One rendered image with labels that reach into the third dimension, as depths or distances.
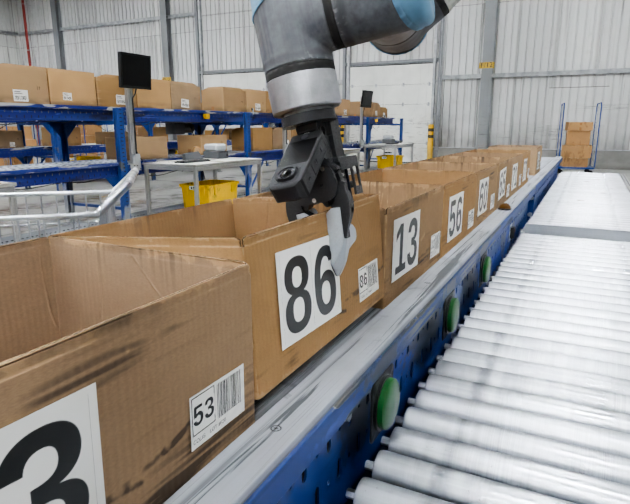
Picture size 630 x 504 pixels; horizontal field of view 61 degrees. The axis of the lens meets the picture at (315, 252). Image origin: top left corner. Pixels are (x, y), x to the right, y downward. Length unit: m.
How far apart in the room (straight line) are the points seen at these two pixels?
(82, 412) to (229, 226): 0.65
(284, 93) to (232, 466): 0.42
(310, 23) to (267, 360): 0.39
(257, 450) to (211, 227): 0.51
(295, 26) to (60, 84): 5.55
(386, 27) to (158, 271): 0.38
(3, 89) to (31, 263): 5.13
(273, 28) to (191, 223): 0.37
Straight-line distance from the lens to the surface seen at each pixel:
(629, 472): 0.85
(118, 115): 6.09
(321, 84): 0.68
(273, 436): 0.54
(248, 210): 0.98
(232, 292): 0.50
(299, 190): 0.61
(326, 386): 0.63
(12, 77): 5.87
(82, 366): 0.38
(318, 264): 0.66
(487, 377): 1.02
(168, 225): 0.87
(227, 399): 0.52
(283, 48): 0.68
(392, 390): 0.75
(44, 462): 0.39
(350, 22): 0.68
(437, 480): 0.75
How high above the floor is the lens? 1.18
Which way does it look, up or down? 13 degrees down
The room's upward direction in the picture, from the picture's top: straight up
